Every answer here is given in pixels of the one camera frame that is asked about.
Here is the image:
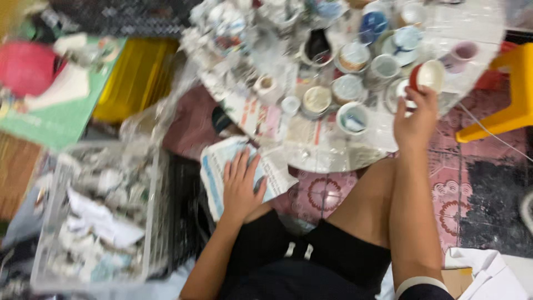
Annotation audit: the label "person's right leg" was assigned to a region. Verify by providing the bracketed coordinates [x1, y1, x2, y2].
[325, 157, 397, 251]

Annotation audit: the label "black diamond-pattern mat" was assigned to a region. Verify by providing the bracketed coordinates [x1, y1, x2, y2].
[50, 0, 205, 39]

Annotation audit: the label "pink ceramic mug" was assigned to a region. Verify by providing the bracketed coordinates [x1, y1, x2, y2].
[439, 41, 479, 75]

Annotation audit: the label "red round lid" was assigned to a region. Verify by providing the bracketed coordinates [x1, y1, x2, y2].
[0, 41, 63, 98]

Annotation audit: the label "yellow plastic stool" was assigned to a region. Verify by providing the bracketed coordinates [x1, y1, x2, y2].
[455, 42, 533, 143]

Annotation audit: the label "person's black shorts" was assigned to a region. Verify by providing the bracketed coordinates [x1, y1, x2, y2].
[217, 208, 393, 300]

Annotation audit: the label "person's right hand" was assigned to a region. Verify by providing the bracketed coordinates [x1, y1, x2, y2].
[393, 85, 439, 146]

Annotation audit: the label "heap of clear plastic wrap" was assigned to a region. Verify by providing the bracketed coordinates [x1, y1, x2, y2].
[181, 0, 300, 84]

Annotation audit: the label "brown woven mat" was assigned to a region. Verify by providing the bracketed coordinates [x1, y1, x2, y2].
[0, 131, 44, 221]

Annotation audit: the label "newspapers spread under cups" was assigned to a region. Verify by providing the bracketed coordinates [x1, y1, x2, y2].
[200, 75, 400, 171]

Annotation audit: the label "person's left hand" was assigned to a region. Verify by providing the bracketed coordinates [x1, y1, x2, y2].
[222, 148, 268, 223]

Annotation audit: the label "black-lined ceramic pot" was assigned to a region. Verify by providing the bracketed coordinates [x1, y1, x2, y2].
[300, 28, 335, 67]

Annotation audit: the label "blue glazed cup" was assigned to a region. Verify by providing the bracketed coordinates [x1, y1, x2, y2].
[359, 10, 390, 46]

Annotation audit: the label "folded newspaper sheet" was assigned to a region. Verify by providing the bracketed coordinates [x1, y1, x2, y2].
[200, 135, 300, 222]

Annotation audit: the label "white paper sheets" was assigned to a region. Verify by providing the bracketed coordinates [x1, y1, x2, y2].
[444, 247, 533, 300]

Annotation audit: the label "cluster of ceramic cups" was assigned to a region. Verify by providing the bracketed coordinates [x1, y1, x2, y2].
[279, 0, 451, 136]

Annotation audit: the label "white cable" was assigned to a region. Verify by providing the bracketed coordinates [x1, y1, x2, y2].
[456, 102, 533, 163]

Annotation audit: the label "dark sleeve with white cuff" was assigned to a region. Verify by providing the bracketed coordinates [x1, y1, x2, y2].
[393, 276, 455, 300]

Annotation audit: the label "brown cardboard piece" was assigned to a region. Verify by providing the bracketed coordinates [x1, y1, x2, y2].
[441, 267, 474, 299]

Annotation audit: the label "roll of tape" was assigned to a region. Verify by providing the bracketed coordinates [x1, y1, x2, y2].
[253, 75, 280, 105]

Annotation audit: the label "clear plastic bag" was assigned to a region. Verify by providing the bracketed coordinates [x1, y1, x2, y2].
[120, 62, 200, 144]

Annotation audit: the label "green cardboard box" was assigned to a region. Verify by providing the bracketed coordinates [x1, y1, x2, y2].
[0, 35, 127, 151]

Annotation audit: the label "red and white ceramic cup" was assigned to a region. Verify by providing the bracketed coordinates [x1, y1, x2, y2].
[409, 59, 446, 94]

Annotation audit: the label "yellow plastic package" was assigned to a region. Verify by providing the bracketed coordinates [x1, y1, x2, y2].
[92, 37, 180, 124]

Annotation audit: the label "white crate of wrapped items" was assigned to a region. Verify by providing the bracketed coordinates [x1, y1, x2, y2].
[30, 139, 167, 292]

